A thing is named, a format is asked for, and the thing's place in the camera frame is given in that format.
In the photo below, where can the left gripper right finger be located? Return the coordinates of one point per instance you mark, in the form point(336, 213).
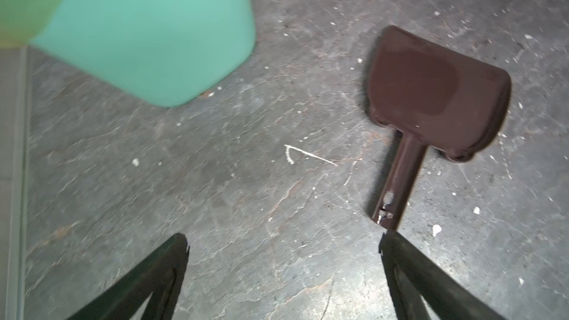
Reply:
point(414, 282)

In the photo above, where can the green trash bin with liner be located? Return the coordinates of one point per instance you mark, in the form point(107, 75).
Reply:
point(165, 52)

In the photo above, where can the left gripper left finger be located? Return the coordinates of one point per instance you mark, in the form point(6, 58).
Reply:
point(156, 282)

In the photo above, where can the dark brown dustpan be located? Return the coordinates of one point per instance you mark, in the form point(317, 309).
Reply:
point(436, 98)

